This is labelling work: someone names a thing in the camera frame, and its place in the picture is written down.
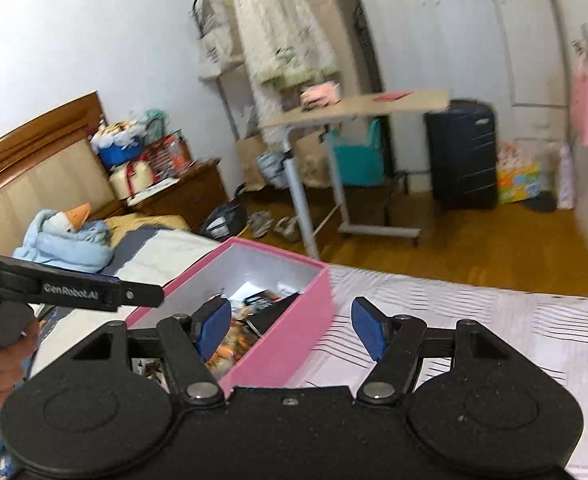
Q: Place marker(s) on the black round mat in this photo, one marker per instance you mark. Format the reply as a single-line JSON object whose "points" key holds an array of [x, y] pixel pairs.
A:
{"points": [[542, 204]]}

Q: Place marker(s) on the person's left hand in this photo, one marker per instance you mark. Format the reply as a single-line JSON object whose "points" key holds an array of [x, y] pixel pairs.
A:
{"points": [[4, 375]]}

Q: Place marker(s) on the pink tissue pack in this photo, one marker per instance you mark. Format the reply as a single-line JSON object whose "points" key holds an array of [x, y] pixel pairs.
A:
{"points": [[321, 92]]}

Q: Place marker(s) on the white goose plush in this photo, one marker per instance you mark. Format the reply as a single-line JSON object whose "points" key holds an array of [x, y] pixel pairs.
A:
{"points": [[76, 215]]}

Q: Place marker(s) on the grey shoe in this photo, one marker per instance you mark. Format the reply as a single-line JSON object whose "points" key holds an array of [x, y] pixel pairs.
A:
{"points": [[289, 229], [261, 225]]}

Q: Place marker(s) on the yellow pillow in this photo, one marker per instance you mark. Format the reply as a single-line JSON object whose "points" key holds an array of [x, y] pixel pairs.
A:
{"points": [[144, 222]]}

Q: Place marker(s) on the clear mixed nut bag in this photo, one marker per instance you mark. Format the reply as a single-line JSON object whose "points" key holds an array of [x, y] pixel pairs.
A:
{"points": [[229, 344]]}

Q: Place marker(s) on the white wardrobe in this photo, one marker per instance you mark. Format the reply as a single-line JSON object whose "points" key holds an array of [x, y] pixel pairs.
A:
{"points": [[523, 35]]}

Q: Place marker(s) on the striped bed sheet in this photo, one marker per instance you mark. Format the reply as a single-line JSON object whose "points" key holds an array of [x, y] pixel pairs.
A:
{"points": [[473, 320]]}

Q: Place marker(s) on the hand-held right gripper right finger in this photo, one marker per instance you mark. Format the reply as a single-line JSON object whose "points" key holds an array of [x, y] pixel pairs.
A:
{"points": [[368, 327]]}

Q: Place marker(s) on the black bag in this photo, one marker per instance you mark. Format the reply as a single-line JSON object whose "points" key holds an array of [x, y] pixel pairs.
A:
{"points": [[224, 222]]}

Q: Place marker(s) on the colourful gift bag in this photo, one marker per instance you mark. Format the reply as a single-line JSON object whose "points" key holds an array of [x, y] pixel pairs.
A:
{"points": [[518, 180]]}

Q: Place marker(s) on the brown paper bag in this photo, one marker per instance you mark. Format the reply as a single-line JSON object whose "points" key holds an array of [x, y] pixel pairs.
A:
{"points": [[314, 160], [251, 160]]}

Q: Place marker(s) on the blue goose plush toy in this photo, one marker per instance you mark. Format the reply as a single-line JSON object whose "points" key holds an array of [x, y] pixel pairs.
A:
{"points": [[59, 252]]}

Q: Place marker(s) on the wooden nightstand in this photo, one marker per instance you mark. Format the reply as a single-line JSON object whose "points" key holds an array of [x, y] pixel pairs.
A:
{"points": [[194, 190]]}

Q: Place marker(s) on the beige tote bag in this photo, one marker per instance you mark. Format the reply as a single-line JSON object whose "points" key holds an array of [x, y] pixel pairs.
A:
{"points": [[219, 50]]}

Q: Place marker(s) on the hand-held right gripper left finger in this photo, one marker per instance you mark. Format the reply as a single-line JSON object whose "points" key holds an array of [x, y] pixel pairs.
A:
{"points": [[214, 327]]}

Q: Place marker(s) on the wooden headboard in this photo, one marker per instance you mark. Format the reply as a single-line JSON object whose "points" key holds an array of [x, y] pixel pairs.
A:
{"points": [[39, 170]]}

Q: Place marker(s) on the white patterned plastic bag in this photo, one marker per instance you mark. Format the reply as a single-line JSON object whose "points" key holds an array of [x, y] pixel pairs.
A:
{"points": [[274, 167]]}

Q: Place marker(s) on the teal plastic bag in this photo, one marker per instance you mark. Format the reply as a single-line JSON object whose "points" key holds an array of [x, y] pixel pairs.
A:
{"points": [[356, 160]]}

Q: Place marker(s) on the wooden rolling desk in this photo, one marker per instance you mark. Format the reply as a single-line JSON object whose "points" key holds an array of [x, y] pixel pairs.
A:
{"points": [[324, 112]]}

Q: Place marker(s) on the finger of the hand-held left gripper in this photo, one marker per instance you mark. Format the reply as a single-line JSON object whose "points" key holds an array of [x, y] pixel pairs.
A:
{"points": [[146, 296]]}

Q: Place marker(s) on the grey and white quilt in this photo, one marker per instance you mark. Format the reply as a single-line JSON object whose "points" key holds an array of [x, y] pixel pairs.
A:
{"points": [[164, 255]]}

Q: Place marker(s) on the white knit cardigan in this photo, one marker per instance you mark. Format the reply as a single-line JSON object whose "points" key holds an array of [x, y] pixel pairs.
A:
{"points": [[284, 35]]}

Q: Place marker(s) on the blue basin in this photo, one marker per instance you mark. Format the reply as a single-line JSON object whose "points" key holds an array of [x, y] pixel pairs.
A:
{"points": [[119, 152]]}

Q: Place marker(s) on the black suitcase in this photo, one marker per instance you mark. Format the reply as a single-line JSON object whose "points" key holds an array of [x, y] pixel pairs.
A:
{"points": [[461, 160]]}

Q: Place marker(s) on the pink cardboard box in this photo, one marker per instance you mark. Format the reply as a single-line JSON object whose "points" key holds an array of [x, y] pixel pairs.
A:
{"points": [[284, 355]]}

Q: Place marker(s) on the red card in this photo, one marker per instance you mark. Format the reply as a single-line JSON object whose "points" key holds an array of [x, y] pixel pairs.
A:
{"points": [[393, 96]]}

